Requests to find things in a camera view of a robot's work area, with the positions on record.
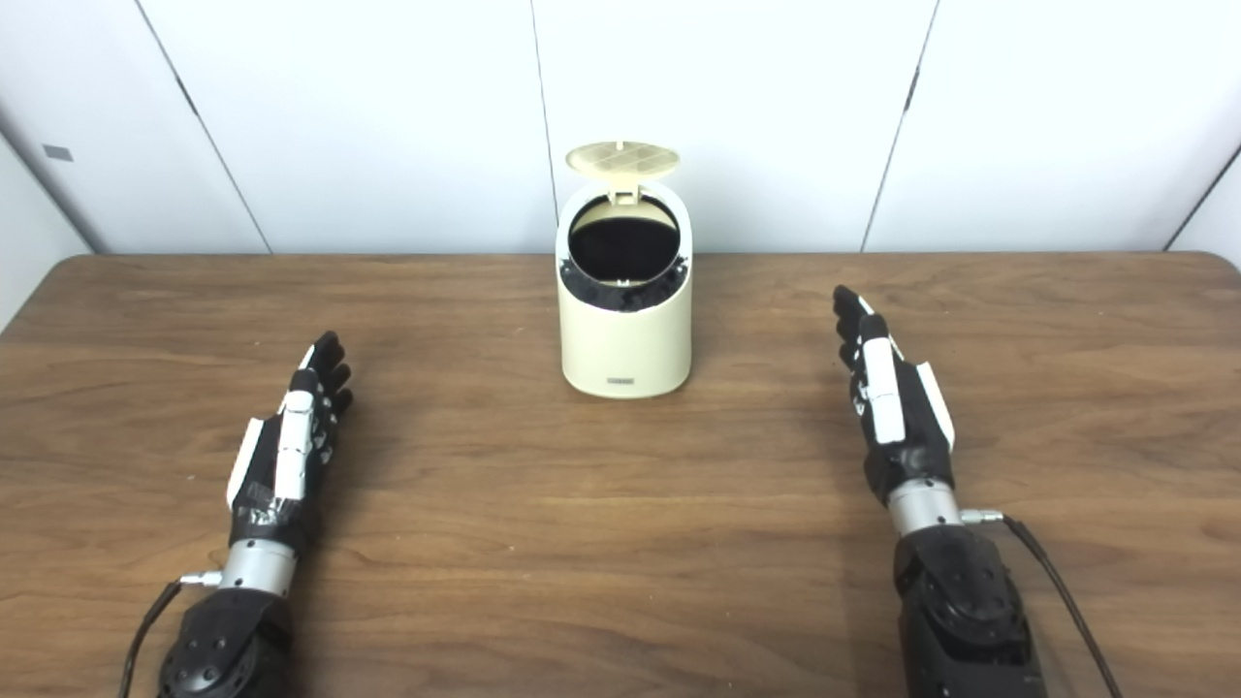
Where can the cream round bin lid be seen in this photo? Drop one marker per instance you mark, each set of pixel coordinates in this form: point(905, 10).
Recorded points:
point(622, 157)

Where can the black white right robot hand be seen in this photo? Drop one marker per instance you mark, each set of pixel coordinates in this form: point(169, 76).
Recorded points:
point(916, 436)

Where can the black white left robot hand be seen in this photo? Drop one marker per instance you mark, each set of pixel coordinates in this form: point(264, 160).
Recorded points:
point(260, 485)

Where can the cream-colored bin body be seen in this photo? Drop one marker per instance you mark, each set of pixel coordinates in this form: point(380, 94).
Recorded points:
point(625, 339)

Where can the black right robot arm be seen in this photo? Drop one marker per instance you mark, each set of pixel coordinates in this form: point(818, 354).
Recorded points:
point(970, 611)

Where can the black bin liner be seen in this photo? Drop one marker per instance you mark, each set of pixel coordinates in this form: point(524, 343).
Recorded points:
point(622, 242)

